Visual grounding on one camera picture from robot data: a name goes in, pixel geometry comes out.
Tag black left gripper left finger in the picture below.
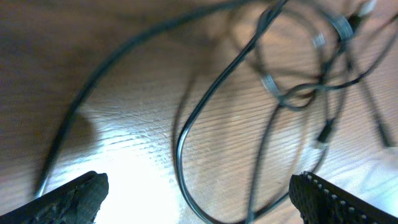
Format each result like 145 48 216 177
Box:
1 171 109 224

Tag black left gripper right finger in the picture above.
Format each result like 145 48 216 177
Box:
289 172 397 224

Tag black usb cable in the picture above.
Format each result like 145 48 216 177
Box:
32 0 398 224

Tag white cable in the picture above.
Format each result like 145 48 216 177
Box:
259 0 379 97

